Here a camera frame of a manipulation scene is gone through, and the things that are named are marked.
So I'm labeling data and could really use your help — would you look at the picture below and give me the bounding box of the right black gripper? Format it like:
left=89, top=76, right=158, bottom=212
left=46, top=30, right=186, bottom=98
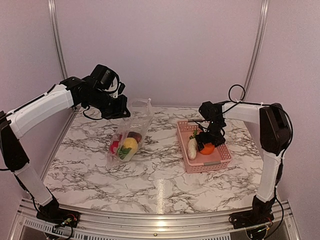
left=195, top=119, right=226, bottom=151

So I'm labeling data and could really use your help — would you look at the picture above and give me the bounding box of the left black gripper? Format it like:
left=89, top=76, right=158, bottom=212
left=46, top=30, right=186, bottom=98
left=83, top=87, right=130, bottom=120

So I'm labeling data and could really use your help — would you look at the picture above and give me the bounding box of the orange tangerine toy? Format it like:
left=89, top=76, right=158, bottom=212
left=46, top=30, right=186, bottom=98
left=199, top=143, right=215, bottom=155

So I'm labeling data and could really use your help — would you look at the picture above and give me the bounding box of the clear zip top bag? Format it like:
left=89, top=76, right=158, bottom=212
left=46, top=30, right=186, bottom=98
left=106, top=98, right=154, bottom=169

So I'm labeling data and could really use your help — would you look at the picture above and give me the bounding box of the pink perforated plastic basket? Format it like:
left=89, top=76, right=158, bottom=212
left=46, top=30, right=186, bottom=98
left=176, top=120, right=233, bottom=174

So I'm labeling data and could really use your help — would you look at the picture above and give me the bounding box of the dark maroon eggplant toy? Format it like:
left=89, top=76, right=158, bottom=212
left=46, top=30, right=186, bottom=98
left=127, top=131, right=142, bottom=143

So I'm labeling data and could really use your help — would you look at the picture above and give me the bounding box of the yellow lemon toy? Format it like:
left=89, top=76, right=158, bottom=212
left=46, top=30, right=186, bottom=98
left=122, top=137, right=139, bottom=153

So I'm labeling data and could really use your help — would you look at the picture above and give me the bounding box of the dark red fuzzy fruit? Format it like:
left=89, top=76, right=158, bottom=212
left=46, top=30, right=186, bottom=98
left=109, top=140, right=120, bottom=154

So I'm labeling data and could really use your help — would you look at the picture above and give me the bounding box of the white radish with leaves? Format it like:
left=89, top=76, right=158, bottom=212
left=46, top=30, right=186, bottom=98
left=116, top=146, right=132, bottom=160

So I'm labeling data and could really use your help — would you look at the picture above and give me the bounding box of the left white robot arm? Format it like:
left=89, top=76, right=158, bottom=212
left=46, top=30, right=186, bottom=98
left=0, top=75, right=131, bottom=223

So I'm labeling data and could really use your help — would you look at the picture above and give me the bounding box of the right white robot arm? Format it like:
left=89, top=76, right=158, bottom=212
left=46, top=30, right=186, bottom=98
left=196, top=101, right=293, bottom=205

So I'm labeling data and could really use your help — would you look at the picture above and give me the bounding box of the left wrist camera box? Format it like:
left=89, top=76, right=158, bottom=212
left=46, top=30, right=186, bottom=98
left=89, top=64, right=126, bottom=99

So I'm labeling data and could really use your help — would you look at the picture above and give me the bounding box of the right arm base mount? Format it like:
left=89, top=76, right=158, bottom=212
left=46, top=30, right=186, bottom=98
left=228, top=196, right=275, bottom=229

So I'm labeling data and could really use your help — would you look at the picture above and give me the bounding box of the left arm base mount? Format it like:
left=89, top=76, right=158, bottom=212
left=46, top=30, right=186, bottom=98
left=36, top=197, right=80, bottom=228

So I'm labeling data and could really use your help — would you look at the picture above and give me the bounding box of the left aluminium frame post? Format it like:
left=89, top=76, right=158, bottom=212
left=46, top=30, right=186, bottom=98
left=47, top=0, right=69, bottom=79

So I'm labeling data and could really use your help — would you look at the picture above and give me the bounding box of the aluminium frame post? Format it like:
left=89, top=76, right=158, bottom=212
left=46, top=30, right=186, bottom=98
left=47, top=0, right=69, bottom=79
left=242, top=0, right=270, bottom=99

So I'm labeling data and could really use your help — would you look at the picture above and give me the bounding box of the right aluminium frame post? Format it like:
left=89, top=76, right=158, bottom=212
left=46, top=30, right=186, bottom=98
left=242, top=0, right=270, bottom=99

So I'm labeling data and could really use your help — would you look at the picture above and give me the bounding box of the front aluminium rail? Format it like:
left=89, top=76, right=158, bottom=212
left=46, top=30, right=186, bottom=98
left=8, top=198, right=301, bottom=240

